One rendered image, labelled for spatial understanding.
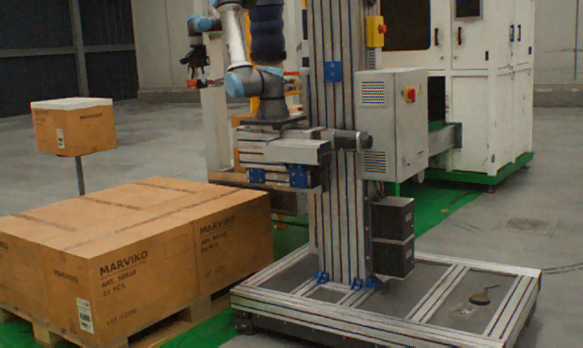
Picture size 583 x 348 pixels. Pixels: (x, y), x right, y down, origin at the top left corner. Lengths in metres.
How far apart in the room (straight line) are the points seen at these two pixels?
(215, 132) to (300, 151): 2.28
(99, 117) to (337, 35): 2.63
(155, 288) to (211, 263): 0.37
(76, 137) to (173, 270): 2.07
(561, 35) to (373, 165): 9.26
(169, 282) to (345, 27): 1.44
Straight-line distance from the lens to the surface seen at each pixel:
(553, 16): 11.60
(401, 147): 2.47
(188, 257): 2.91
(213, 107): 4.57
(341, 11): 2.59
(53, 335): 3.08
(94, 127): 4.75
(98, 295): 2.63
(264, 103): 2.60
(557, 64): 11.60
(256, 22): 3.48
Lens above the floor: 1.36
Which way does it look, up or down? 11 degrees down
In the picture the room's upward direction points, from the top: 3 degrees counter-clockwise
